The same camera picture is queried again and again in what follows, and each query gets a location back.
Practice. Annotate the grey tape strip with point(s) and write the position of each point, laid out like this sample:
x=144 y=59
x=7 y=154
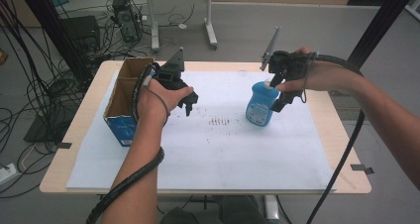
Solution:
x=64 y=145
x=362 y=168

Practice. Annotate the white power strip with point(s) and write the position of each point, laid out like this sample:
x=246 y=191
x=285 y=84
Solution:
x=6 y=173

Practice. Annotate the person's left hand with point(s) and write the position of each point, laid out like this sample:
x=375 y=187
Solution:
x=153 y=101

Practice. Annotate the person's leg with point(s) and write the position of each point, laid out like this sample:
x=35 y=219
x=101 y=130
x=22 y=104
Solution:
x=242 y=209
x=178 y=216

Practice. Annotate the white standing desk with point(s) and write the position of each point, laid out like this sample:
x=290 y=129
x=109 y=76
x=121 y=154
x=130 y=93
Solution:
x=210 y=19

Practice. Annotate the black equipment box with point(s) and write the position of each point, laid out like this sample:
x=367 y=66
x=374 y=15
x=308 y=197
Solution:
x=82 y=32

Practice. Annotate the blue cardboard box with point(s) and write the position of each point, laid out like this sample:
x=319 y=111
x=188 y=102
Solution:
x=120 y=128

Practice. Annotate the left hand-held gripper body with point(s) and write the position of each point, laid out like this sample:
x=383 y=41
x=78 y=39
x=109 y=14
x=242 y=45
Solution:
x=171 y=76

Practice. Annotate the grey ribbed floor mat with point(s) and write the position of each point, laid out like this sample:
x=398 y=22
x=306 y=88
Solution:
x=343 y=105

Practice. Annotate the black computer tower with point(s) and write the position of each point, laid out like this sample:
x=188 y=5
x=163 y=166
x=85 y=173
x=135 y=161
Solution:
x=126 y=17

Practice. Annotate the blue plastic bottle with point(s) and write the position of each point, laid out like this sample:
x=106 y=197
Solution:
x=259 y=106

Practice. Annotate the person's right leg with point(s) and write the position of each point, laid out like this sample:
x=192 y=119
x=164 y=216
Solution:
x=242 y=209

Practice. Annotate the person's right hand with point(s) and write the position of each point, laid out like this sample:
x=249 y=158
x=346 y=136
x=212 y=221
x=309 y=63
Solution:
x=318 y=77

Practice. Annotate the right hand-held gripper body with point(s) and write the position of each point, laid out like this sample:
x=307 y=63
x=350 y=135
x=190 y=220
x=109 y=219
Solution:
x=289 y=65

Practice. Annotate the white table leg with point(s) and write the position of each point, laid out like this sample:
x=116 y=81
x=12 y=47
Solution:
x=271 y=208

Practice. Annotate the person's left leg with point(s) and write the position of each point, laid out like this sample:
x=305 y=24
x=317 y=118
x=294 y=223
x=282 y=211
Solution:
x=178 y=216

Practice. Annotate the white paper sheet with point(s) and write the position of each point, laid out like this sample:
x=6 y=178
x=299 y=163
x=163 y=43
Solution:
x=231 y=158

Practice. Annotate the black metal frame post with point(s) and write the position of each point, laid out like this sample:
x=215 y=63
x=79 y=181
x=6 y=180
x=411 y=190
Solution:
x=379 y=25
x=49 y=19

